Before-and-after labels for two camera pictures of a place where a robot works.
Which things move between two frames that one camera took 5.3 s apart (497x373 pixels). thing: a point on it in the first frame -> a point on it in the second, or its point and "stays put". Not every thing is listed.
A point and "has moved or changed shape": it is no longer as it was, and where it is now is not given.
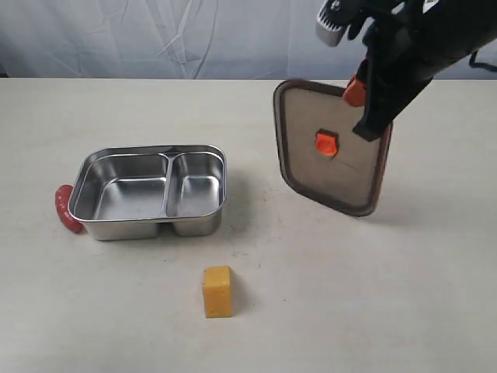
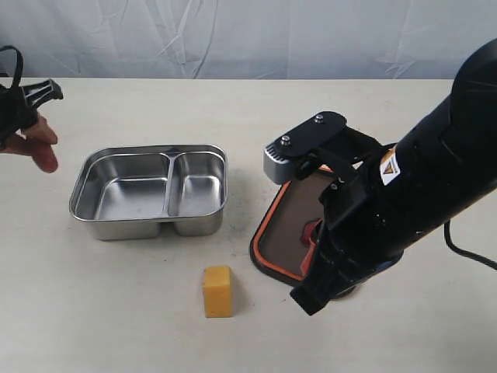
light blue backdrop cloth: (177, 40) stays put
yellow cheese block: (217, 288) stays put
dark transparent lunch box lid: (321, 155) has moved or changed shape
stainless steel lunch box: (135, 193) stays put
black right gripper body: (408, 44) -> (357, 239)
